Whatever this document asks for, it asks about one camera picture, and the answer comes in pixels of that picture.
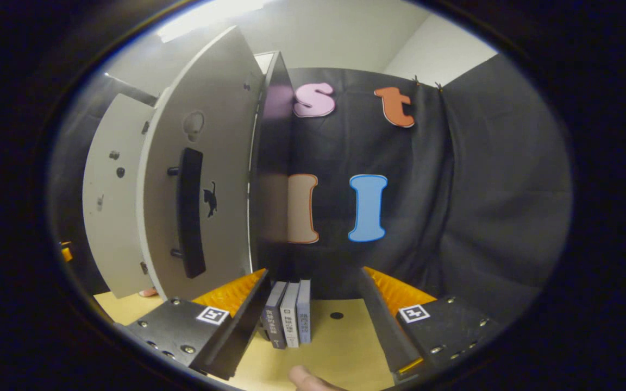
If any light grey book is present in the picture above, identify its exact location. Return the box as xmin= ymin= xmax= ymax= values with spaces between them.
xmin=280 ymin=281 xmax=301 ymax=348

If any black door handle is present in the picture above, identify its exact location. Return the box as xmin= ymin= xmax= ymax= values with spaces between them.
xmin=167 ymin=148 xmax=206 ymax=279

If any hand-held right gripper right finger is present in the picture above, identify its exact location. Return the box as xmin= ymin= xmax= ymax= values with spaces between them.
xmin=359 ymin=266 xmax=504 ymax=383

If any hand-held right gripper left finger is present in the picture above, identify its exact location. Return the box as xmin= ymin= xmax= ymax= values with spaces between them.
xmin=126 ymin=268 xmax=271 ymax=381

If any white shoe cabinet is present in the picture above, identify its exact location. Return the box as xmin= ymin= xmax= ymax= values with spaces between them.
xmin=82 ymin=24 xmax=295 ymax=302

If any white shoe cabinet door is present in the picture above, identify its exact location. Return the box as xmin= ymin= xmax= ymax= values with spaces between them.
xmin=82 ymin=93 xmax=156 ymax=299
xmin=136 ymin=26 xmax=265 ymax=301

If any dark grey book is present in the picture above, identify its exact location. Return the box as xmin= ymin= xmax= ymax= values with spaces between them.
xmin=263 ymin=281 xmax=289 ymax=349

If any blue-grey book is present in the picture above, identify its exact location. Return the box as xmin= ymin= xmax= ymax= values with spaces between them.
xmin=297 ymin=279 xmax=312 ymax=344

